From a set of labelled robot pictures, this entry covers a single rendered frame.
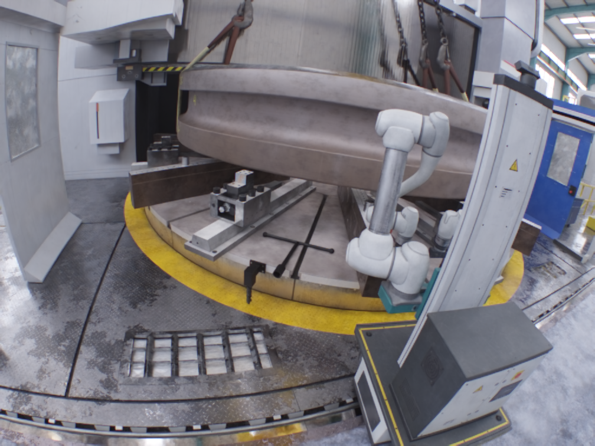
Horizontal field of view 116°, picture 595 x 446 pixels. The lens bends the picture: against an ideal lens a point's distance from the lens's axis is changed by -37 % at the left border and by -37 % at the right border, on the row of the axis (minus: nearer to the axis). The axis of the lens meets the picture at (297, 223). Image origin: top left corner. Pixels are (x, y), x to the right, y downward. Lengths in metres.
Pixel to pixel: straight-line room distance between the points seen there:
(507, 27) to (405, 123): 5.41
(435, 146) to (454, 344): 0.80
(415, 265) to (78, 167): 5.41
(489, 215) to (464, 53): 6.49
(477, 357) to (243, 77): 2.51
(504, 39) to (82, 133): 7.78
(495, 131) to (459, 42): 6.38
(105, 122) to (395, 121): 4.40
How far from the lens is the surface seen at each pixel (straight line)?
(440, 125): 1.26
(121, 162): 5.44
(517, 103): 1.22
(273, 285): 2.35
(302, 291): 2.31
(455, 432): 1.60
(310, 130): 2.50
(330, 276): 2.19
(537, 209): 6.92
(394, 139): 1.24
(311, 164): 2.39
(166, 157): 4.20
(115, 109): 4.91
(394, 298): 1.41
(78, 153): 5.69
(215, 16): 5.16
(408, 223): 1.59
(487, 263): 1.42
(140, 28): 3.48
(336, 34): 5.57
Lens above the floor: 1.56
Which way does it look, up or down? 25 degrees down
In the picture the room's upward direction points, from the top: 7 degrees clockwise
